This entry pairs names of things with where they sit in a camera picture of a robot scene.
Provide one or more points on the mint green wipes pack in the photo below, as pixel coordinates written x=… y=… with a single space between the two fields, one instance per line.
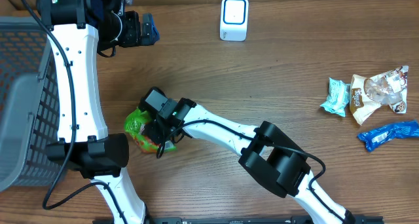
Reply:
x=338 y=97

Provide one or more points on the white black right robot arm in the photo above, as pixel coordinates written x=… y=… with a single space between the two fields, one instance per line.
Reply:
x=270 y=157

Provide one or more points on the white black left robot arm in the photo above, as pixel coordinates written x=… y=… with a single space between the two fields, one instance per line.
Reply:
x=79 y=31

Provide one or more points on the green snack bag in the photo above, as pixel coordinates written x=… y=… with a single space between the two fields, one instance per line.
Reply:
x=133 y=126

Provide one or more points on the beige brown snack bag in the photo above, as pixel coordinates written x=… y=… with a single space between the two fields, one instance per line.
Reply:
x=369 y=94

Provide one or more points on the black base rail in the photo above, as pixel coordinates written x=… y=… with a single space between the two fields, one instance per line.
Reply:
x=300 y=219

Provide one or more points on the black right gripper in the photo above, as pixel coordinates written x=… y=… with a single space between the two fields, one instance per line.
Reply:
x=148 y=129

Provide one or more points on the blue Oreo cookie pack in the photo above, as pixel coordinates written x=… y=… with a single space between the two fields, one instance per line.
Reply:
x=379 y=136

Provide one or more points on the grey plastic basket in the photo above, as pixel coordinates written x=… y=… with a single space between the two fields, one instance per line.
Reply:
x=29 y=104

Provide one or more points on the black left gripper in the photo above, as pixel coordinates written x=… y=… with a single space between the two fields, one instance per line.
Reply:
x=133 y=39

